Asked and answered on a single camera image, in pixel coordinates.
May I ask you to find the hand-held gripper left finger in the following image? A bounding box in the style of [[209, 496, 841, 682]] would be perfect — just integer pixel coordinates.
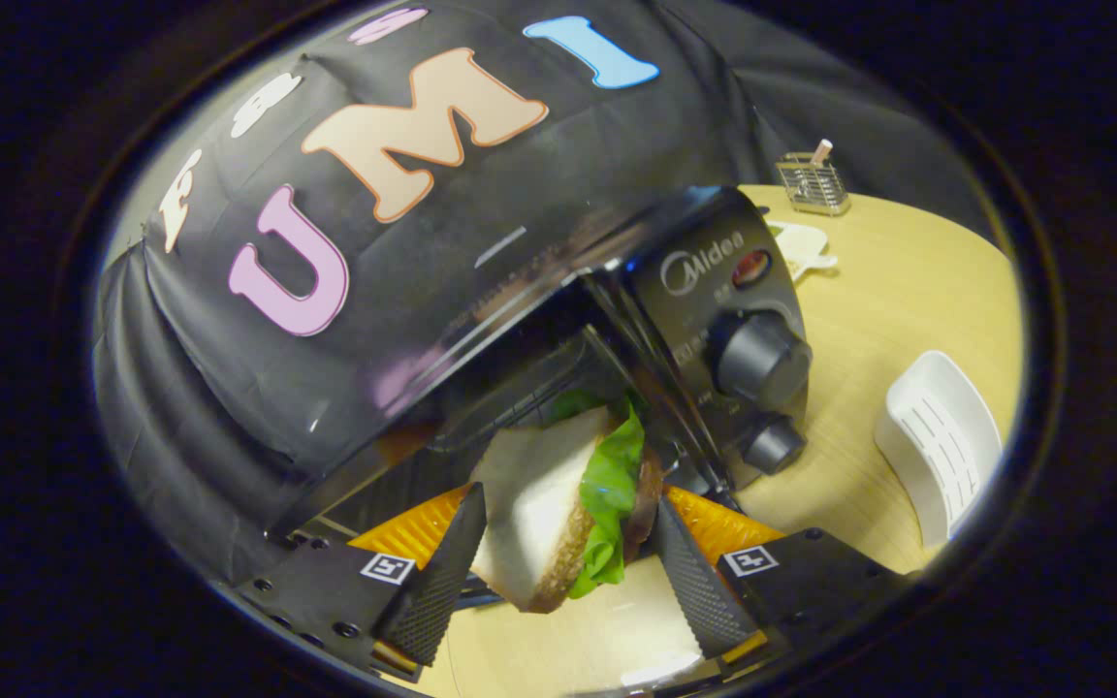
[[229, 482, 489, 682]]

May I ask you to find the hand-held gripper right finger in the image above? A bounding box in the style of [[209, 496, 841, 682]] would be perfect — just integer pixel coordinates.
[[651, 483, 909, 680]]

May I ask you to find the lettuce sandwich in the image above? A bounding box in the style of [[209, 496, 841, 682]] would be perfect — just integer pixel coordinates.
[[468, 388, 664, 614]]

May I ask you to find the black toaster oven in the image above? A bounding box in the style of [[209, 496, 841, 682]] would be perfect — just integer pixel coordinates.
[[268, 184, 814, 612]]

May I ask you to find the white ribbed tray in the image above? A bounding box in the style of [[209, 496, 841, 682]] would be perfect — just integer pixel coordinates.
[[874, 350, 1004, 550]]

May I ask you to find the black backdrop cloth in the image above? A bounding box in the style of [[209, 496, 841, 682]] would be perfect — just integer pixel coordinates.
[[91, 0, 996, 583]]

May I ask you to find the white dish with green print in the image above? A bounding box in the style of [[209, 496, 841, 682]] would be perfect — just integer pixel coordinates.
[[767, 219, 839, 284]]

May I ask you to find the wire mesh holder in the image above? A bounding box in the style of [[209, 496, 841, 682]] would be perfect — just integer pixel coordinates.
[[776, 150, 851, 217]]

